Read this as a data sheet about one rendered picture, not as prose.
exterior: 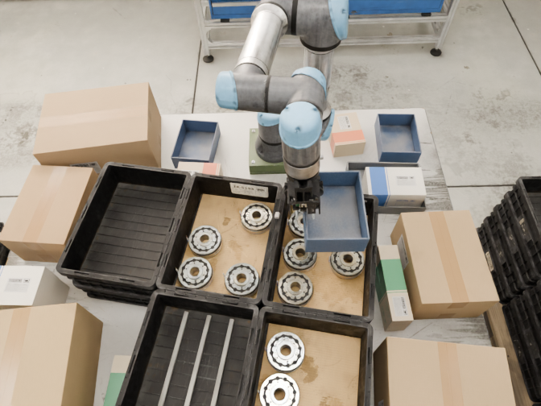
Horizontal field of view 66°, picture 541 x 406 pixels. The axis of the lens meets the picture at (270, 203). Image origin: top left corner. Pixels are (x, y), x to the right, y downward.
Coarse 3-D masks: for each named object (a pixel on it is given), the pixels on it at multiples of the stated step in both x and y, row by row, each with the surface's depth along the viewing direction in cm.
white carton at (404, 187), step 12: (372, 168) 150; (384, 168) 150; (396, 168) 150; (408, 168) 150; (420, 168) 150; (372, 180) 147; (384, 180) 147; (396, 180) 147; (408, 180) 147; (420, 180) 147; (372, 192) 145; (384, 192) 145; (396, 192) 145; (408, 192) 145; (420, 192) 144; (384, 204) 150; (396, 204) 149; (408, 204) 149; (420, 204) 149
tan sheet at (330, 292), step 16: (288, 240) 132; (320, 256) 129; (304, 272) 126; (320, 272) 126; (320, 288) 123; (336, 288) 123; (352, 288) 123; (320, 304) 121; (336, 304) 120; (352, 304) 120
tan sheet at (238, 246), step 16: (208, 208) 139; (224, 208) 139; (240, 208) 139; (272, 208) 138; (208, 224) 136; (224, 224) 136; (240, 224) 135; (208, 240) 133; (224, 240) 132; (240, 240) 132; (256, 240) 132; (192, 256) 130; (224, 256) 130; (240, 256) 129; (256, 256) 129; (224, 272) 127; (208, 288) 124; (224, 288) 124
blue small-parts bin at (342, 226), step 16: (320, 176) 110; (336, 176) 110; (352, 176) 110; (336, 192) 113; (352, 192) 113; (320, 208) 110; (336, 208) 110; (352, 208) 110; (304, 224) 103; (320, 224) 107; (336, 224) 107; (352, 224) 107; (304, 240) 104; (320, 240) 98; (336, 240) 98; (352, 240) 98; (368, 240) 98
